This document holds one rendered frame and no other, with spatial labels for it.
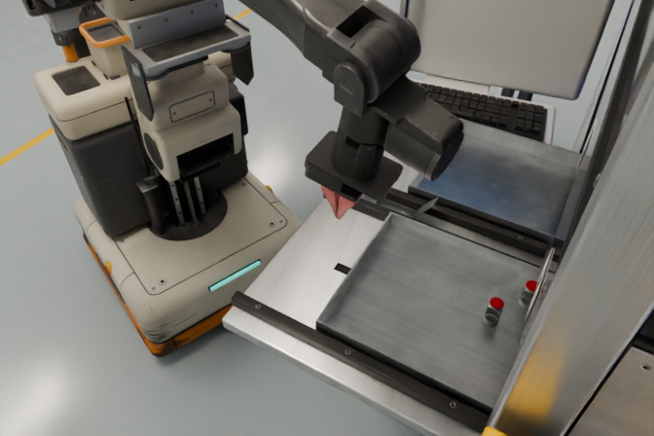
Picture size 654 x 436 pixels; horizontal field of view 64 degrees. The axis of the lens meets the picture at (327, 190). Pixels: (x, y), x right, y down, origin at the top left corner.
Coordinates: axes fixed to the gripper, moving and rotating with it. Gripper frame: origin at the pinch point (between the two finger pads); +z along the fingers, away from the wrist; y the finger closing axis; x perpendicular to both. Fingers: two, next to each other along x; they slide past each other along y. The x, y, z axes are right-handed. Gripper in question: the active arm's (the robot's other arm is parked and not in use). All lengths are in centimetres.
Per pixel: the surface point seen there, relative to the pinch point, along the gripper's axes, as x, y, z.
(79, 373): -8, -67, 123
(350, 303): 1.1, 5.2, 19.8
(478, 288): 13.6, 21.6, 16.8
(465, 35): 88, -6, 17
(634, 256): -12.8, 24.5, -25.7
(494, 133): 53, 13, 17
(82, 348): -1, -73, 124
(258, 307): -7.4, -6.4, 20.3
